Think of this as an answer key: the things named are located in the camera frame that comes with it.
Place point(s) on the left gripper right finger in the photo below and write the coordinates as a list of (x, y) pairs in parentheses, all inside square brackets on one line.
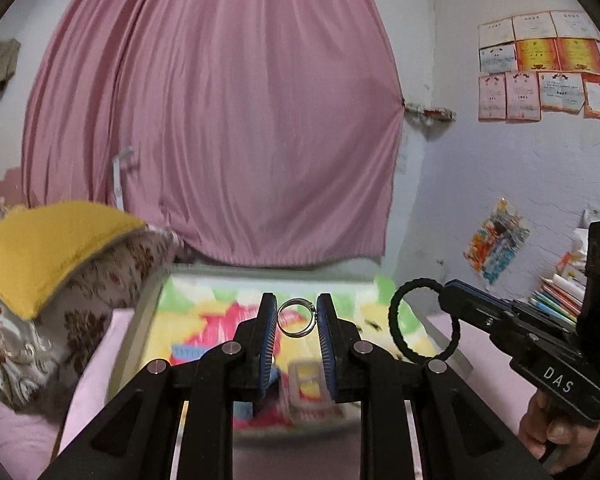
[(342, 366)]

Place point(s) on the pink bed sheet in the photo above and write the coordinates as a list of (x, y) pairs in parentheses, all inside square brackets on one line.
[(28, 442)]

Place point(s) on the pink curtain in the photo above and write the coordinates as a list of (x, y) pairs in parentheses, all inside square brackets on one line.
[(264, 132)]

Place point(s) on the wall certificates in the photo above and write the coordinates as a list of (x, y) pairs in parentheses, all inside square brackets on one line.
[(541, 62)]

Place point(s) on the person's right hand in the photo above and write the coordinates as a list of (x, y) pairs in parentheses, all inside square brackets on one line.
[(538, 429)]

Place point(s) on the white plastic bracket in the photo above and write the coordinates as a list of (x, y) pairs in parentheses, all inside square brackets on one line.
[(117, 187)]

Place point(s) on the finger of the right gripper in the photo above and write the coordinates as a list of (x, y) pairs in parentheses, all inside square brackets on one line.
[(461, 299), (499, 325)]

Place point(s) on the yellow pillow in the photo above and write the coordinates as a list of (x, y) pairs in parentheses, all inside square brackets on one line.
[(41, 247)]

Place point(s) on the blue smart watch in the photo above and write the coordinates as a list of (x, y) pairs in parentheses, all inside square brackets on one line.
[(251, 371)]

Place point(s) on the wall curtain hook shelf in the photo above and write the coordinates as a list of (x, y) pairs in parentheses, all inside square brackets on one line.
[(428, 115)]

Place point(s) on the colourful wall drawing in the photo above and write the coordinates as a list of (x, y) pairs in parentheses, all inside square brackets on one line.
[(496, 243)]

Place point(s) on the stack of books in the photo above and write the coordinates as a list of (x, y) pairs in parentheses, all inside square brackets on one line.
[(561, 294)]

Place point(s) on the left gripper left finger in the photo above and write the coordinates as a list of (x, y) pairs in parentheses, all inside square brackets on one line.
[(257, 338)]

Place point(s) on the floral satin pillow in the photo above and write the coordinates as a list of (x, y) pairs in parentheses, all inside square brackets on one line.
[(45, 357)]

